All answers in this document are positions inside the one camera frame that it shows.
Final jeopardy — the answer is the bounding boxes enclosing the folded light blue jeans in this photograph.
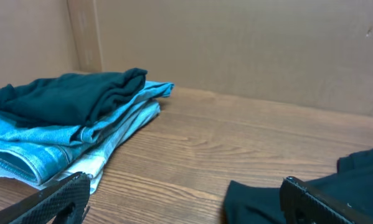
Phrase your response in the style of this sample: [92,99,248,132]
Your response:
[0,81,174,193]

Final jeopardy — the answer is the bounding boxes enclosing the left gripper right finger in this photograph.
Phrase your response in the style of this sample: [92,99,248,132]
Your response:
[279,176,373,224]

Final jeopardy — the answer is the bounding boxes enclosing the black t-shirt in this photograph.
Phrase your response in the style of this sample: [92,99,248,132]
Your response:
[223,149,373,224]

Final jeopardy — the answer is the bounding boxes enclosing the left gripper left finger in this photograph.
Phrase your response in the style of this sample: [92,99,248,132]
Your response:
[0,172,91,224]

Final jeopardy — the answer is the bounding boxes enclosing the folded dark navy shirt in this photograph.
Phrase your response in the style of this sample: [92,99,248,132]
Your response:
[0,68,148,128]

